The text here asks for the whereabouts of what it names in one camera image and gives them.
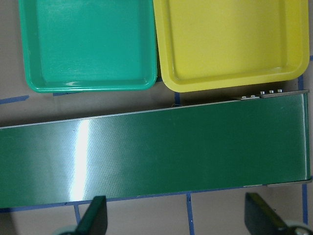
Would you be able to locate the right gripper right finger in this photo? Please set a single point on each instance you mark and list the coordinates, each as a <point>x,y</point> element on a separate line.
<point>261,219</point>

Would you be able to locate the green plastic tray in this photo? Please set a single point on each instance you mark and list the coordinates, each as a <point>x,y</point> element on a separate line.
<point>88,45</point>

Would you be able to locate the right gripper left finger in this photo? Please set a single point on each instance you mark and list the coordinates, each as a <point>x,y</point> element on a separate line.
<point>95,219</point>

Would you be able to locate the yellow plastic tray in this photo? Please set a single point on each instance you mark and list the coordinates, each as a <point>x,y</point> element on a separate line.
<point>212,44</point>

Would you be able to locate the green conveyor belt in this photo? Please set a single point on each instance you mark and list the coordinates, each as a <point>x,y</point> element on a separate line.
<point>259,141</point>

